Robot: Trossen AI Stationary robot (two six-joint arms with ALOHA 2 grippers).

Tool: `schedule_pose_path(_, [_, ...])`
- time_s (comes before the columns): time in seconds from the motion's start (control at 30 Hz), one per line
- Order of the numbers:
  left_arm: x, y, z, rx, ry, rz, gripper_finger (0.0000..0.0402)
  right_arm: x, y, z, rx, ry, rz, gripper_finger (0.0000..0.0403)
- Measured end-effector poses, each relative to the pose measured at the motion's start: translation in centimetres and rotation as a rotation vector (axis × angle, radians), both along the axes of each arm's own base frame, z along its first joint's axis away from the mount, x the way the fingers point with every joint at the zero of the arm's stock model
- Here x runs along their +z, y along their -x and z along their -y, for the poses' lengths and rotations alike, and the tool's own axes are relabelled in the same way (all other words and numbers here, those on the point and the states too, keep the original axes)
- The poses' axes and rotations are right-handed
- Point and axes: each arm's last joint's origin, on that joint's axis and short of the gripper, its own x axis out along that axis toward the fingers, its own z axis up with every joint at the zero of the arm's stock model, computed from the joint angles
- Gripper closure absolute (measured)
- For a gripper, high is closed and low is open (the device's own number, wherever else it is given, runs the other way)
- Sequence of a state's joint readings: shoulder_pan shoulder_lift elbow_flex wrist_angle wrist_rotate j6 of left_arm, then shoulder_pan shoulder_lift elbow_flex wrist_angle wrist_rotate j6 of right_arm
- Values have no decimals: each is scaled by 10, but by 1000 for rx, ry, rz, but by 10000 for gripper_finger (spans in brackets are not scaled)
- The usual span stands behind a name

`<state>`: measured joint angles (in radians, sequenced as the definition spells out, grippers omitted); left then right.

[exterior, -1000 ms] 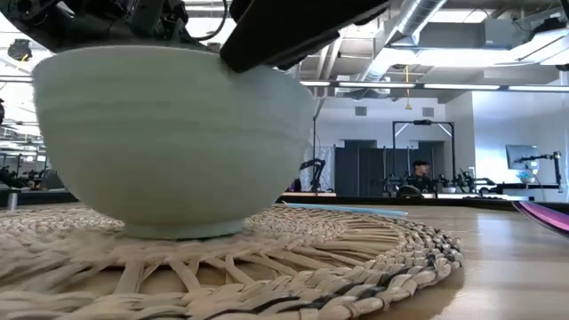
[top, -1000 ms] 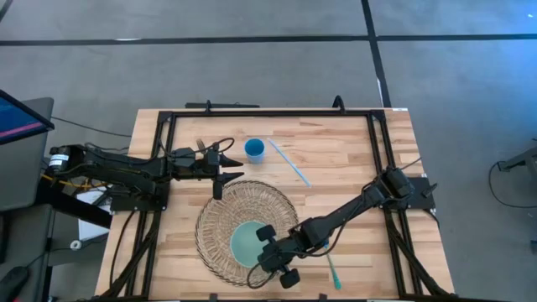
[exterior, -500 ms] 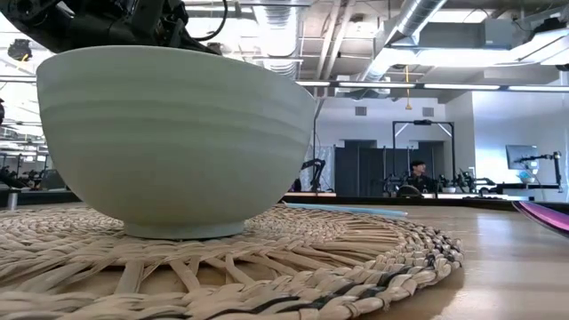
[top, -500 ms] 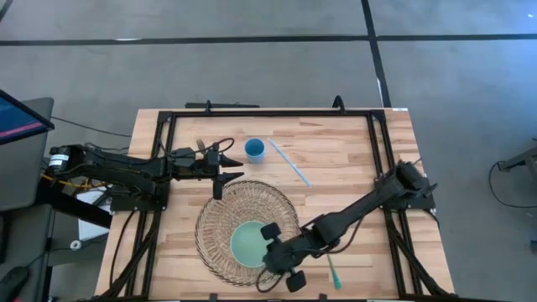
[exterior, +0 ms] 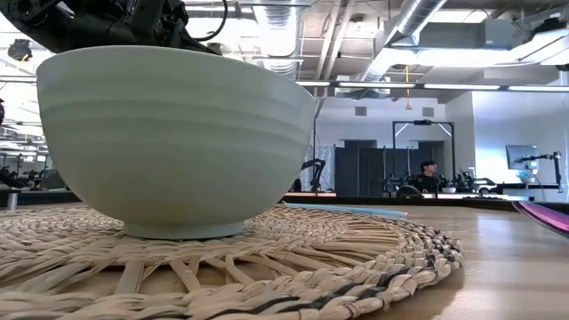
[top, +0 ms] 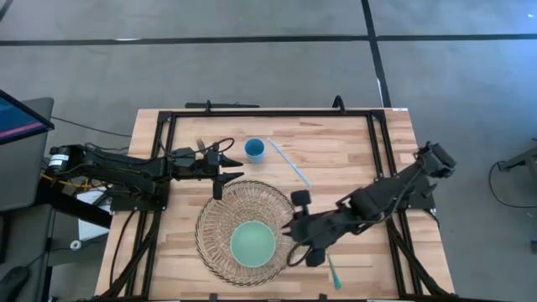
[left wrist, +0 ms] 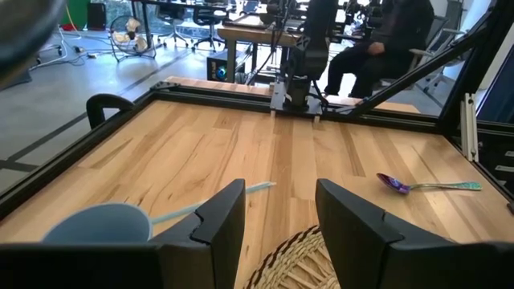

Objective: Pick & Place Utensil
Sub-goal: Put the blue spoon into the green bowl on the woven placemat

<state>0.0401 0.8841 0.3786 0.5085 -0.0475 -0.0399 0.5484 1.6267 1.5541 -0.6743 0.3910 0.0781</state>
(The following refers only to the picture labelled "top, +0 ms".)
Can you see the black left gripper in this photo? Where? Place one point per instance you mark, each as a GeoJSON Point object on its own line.
{"type": "Point", "coordinates": [216, 168]}

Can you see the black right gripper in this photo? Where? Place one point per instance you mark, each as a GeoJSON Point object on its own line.
{"type": "Point", "coordinates": [319, 228]}

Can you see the blue plastic cup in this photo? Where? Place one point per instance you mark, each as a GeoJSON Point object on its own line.
{"type": "Point", "coordinates": [254, 151]}

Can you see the blue and white straw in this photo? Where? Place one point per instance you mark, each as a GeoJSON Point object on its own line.
{"type": "Point", "coordinates": [289, 162]}

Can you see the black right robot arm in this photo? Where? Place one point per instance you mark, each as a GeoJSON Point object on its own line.
{"type": "Point", "coordinates": [403, 180]}

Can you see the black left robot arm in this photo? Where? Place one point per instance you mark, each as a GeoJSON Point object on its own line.
{"type": "Point", "coordinates": [126, 168]}

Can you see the pale green ceramic bowl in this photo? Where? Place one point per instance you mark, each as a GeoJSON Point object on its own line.
{"type": "Point", "coordinates": [253, 244]}

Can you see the black clamp bar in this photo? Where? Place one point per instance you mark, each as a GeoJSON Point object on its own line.
{"type": "Point", "coordinates": [222, 105]}

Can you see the round woven straw placemat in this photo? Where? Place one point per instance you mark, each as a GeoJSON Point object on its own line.
{"type": "Point", "coordinates": [218, 235]}

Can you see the black clamp hook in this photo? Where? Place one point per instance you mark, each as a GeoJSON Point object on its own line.
{"type": "Point", "coordinates": [339, 104]}

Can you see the white paper sheet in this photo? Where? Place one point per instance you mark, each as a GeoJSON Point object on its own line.
{"type": "Point", "coordinates": [90, 226]}

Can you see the white tape roll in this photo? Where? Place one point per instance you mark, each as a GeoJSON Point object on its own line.
{"type": "Point", "coordinates": [75, 245]}

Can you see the computer monitor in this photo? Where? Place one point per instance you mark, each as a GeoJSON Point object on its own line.
{"type": "Point", "coordinates": [19, 119]}

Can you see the grey equipment stand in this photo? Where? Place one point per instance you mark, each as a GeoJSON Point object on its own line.
{"type": "Point", "coordinates": [524, 161]}

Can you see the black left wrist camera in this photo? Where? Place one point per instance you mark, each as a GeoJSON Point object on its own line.
{"type": "Point", "coordinates": [184, 157]}

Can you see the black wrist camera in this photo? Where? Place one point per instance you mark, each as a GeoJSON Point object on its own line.
{"type": "Point", "coordinates": [365, 203]}
{"type": "Point", "coordinates": [184, 157]}

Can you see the black aluminium table frame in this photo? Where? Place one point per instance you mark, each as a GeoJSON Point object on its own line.
{"type": "Point", "coordinates": [268, 113]}

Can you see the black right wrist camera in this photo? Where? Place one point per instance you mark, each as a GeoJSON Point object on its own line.
{"type": "Point", "coordinates": [365, 203]}

